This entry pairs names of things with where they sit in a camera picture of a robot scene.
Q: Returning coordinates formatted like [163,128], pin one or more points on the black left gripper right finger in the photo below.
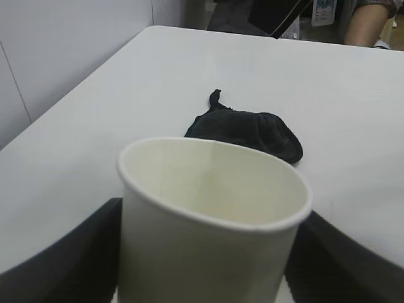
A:
[341,268]

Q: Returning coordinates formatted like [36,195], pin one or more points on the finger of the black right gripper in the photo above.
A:
[274,15]

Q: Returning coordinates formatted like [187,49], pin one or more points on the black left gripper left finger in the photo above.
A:
[63,262]

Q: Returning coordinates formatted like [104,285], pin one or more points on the black cloth rag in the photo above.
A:
[246,132]

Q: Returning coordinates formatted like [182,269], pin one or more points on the white paper cup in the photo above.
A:
[202,246]

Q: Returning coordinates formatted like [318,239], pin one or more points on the bare person forearm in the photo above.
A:
[363,25]

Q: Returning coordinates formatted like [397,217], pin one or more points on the white blue ID badge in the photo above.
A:
[322,12]

